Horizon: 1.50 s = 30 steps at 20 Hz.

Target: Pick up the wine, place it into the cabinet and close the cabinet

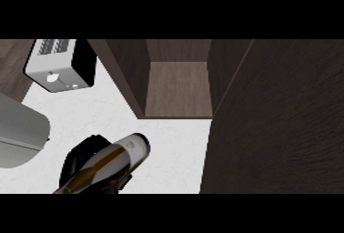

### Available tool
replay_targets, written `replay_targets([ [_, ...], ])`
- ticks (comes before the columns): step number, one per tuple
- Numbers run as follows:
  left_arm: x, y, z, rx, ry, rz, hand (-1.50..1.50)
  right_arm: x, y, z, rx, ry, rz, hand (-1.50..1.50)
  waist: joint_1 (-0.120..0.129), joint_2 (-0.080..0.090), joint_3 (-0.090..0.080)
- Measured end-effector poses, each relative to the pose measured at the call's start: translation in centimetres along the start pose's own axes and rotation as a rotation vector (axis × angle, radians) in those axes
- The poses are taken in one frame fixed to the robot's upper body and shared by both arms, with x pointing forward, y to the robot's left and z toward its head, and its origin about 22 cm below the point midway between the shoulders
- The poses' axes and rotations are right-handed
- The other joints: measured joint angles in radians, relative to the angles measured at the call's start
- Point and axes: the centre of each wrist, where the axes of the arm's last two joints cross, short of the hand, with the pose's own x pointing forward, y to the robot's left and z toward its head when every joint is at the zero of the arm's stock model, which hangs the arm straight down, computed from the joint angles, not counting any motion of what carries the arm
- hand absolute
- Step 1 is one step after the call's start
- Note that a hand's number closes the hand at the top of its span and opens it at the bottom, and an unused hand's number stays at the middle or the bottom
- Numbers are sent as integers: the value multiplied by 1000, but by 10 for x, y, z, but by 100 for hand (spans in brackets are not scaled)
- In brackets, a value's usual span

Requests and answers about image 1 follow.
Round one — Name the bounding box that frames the dark brown wooden cabinet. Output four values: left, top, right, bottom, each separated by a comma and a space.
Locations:
85, 38, 255, 120

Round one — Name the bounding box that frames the wine bottle with white label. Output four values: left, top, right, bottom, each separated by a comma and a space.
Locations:
51, 132, 151, 195

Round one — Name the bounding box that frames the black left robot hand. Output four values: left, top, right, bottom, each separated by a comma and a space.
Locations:
57, 134, 134, 195

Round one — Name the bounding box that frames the dark brown cabinet door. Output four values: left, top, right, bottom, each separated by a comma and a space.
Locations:
199, 38, 344, 195

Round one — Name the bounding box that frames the silver and black toaster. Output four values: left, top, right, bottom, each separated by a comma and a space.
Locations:
21, 38, 97, 94

